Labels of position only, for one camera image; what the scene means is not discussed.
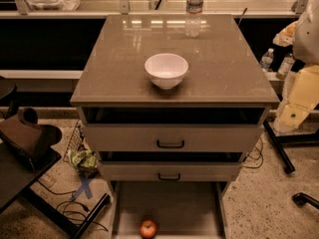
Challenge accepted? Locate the black cable on floor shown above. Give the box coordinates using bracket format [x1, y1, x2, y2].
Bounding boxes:
[36, 179, 110, 233]

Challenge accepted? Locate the clear water bottle on counter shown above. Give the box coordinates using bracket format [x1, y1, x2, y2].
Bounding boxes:
[185, 0, 203, 38]

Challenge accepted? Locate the grey drawer cabinet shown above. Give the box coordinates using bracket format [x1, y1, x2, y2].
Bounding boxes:
[71, 15, 278, 239]

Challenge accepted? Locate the blue tape cross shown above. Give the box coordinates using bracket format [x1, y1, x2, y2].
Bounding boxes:
[72, 176, 93, 199]

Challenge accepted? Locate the small water bottle blue label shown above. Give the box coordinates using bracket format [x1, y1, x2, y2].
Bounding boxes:
[259, 48, 274, 72]

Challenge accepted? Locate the middle drawer front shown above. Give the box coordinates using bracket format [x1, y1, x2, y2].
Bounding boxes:
[98, 161, 241, 181]

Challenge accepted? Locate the black table leg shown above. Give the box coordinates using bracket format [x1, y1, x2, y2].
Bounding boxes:
[263, 120, 295, 174]

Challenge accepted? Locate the black desk left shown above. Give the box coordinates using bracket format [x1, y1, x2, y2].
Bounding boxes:
[0, 143, 110, 239]

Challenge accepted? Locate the black cables right of cabinet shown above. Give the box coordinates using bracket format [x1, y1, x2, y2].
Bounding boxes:
[242, 136, 265, 170]

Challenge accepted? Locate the brown chair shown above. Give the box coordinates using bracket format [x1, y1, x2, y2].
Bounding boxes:
[0, 108, 62, 170]

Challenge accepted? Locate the green snack bag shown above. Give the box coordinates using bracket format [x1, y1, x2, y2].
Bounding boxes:
[67, 149, 98, 177]

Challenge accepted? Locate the open bottom drawer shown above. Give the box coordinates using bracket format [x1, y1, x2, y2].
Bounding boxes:
[112, 181, 228, 239]

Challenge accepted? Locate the bottle with yellow liquid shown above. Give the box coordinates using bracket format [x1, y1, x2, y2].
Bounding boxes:
[276, 53, 295, 80]

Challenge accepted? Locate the wire basket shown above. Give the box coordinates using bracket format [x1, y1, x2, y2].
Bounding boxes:
[63, 119, 84, 162]

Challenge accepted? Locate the top drawer front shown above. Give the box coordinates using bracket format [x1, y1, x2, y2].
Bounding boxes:
[83, 123, 263, 152]

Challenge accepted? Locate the black chair base leg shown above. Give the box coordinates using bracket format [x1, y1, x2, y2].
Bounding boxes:
[292, 192, 319, 209]

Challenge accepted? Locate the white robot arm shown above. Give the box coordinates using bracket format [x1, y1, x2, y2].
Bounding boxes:
[273, 0, 319, 133]

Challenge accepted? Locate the white bowl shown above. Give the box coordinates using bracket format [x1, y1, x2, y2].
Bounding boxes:
[145, 53, 188, 90]

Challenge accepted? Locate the red apple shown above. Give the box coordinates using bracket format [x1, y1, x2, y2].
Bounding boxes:
[140, 219, 157, 239]

